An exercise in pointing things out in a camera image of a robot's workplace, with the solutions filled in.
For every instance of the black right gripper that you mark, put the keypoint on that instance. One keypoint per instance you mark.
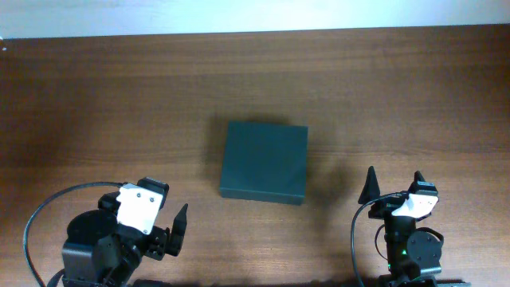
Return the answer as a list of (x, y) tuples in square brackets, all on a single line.
[(371, 189)]

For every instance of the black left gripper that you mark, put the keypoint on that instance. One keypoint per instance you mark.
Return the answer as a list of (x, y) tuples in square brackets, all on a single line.
[(160, 243)]

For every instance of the black storage box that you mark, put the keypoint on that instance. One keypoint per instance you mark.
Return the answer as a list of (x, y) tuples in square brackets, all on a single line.
[(265, 162)]

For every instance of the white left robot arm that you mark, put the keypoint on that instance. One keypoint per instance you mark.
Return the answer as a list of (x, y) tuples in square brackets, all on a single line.
[(106, 245)]

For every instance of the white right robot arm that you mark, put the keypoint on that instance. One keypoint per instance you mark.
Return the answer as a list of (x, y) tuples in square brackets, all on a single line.
[(413, 254)]

